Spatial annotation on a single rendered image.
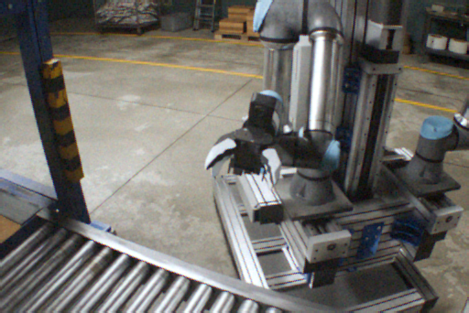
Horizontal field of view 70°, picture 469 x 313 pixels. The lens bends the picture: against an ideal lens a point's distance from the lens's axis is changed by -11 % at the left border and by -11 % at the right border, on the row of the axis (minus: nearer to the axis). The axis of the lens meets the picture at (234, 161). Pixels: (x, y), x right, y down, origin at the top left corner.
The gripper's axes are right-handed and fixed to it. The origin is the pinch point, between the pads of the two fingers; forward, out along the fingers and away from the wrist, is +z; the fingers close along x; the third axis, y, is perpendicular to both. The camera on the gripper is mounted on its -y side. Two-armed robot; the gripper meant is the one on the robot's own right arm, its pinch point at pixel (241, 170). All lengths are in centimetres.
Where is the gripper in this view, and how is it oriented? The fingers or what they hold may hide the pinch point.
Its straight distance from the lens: 61.2
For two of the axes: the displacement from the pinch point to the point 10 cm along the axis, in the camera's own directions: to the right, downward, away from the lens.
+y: -1.3, 8.3, 5.4
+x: -9.7, -2.3, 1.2
